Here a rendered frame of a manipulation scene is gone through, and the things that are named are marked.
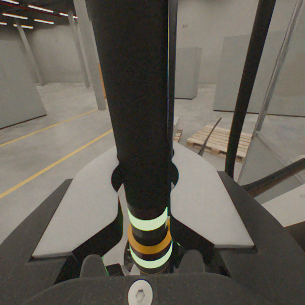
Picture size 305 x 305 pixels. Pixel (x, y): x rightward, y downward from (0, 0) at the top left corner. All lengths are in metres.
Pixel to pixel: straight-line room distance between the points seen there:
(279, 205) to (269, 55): 5.18
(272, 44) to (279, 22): 6.83
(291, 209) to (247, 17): 12.00
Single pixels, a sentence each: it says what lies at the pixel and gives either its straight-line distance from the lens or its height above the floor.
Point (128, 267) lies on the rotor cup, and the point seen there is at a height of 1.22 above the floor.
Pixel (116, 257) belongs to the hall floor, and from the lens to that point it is 1.76.
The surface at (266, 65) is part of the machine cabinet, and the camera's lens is 5.58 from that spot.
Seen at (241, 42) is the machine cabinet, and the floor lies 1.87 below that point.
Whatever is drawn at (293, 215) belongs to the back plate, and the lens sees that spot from 0.53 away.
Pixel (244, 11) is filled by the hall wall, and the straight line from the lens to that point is 12.35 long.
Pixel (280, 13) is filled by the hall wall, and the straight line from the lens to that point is 12.42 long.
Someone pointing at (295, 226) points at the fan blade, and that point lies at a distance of 0.31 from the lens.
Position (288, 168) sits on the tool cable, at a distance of 0.33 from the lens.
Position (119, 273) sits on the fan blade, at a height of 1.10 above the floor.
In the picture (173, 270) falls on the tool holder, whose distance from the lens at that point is 0.23.
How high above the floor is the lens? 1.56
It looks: 31 degrees down
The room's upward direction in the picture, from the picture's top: 3 degrees counter-clockwise
